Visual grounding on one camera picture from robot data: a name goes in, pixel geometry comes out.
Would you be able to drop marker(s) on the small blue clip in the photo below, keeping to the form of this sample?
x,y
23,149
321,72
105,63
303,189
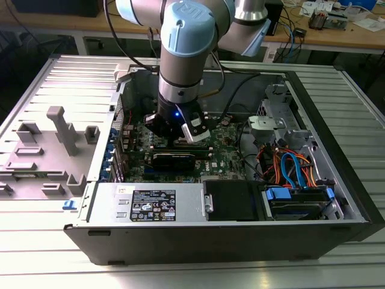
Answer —
x,y
69,205

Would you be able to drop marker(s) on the green RAM stick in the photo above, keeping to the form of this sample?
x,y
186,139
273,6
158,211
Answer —
x,y
201,153

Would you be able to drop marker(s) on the grey parts rack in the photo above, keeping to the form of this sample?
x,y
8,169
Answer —
x,y
45,144

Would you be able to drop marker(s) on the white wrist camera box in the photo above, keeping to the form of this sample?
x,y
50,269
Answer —
x,y
195,129

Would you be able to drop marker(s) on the wooden desk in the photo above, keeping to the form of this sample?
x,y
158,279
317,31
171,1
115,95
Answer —
x,y
331,39

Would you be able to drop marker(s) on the black PC case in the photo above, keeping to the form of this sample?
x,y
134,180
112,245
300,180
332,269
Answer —
x,y
180,244

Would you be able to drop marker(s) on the green motherboard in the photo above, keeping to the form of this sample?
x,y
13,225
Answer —
x,y
222,156

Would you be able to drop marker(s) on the black monitor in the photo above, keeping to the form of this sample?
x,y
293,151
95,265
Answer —
x,y
54,7

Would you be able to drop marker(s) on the hard disk in blue carrier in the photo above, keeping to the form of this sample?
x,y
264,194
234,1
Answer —
x,y
278,194

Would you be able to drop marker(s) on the round coin battery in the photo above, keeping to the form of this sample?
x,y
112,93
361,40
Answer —
x,y
225,122

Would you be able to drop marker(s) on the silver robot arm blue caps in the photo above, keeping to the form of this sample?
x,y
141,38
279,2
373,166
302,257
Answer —
x,y
186,69

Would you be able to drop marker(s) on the silver metal drive cage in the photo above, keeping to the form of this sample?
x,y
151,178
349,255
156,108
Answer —
x,y
264,125

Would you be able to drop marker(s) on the blue card retainer clip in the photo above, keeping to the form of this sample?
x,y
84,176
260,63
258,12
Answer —
x,y
105,174
111,148
108,162
113,133

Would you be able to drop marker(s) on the black graphics card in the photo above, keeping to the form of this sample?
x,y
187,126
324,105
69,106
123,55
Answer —
x,y
173,164

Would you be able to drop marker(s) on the silver power supply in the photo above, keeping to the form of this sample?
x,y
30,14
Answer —
x,y
102,207

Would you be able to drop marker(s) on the coil electronics device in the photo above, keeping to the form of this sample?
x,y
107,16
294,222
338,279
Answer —
x,y
319,21

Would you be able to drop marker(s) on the white paper sheet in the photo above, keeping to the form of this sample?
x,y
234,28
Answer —
x,y
370,24

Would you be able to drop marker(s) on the black tower box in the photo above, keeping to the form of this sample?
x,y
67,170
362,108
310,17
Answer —
x,y
276,18

